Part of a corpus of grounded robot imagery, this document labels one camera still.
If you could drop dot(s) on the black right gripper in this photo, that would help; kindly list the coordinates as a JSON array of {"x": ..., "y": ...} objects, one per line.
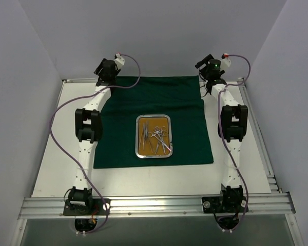
[{"x": 201, "y": 62}]

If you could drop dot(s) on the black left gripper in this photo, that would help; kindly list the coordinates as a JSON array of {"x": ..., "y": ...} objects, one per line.
[{"x": 99, "y": 69}]

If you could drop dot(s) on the dark green surgical cloth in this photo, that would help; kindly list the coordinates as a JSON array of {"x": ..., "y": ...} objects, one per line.
[{"x": 179, "y": 98}]

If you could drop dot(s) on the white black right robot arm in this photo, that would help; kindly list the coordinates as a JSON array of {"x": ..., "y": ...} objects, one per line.
[{"x": 232, "y": 116}]

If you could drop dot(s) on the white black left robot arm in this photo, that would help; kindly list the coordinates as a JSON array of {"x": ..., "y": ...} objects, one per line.
[{"x": 88, "y": 124}]

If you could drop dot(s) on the steel surgical scissors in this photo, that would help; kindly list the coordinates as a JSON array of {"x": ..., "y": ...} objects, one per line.
[{"x": 160, "y": 133}]

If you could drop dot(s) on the steel tweezers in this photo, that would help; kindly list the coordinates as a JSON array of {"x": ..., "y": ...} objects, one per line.
[{"x": 144, "y": 134}]

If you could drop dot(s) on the steel hemostat forceps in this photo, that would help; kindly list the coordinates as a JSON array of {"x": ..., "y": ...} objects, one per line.
[{"x": 151, "y": 135}]

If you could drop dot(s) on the steel tray with brown liner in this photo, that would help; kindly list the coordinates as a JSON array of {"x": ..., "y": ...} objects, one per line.
[{"x": 153, "y": 120}]

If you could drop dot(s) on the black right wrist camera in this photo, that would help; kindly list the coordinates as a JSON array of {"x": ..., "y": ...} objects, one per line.
[{"x": 225, "y": 61}]

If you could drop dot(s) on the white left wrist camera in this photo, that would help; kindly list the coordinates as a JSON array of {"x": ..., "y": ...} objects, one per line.
[{"x": 119, "y": 60}]

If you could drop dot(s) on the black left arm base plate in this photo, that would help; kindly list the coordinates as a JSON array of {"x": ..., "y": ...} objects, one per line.
[{"x": 81, "y": 202}]

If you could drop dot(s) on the aluminium right frame rail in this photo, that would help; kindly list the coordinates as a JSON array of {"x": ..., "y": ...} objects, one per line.
[{"x": 260, "y": 142}]

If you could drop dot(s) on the aluminium frame rail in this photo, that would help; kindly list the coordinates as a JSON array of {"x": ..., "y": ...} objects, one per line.
[
  {"x": 156, "y": 206},
  {"x": 260, "y": 142}
]

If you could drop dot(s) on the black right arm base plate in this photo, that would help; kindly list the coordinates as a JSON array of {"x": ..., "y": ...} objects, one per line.
[{"x": 230, "y": 200}]

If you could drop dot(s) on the aluminium front frame rail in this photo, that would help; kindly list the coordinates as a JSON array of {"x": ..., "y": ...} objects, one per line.
[{"x": 156, "y": 206}]

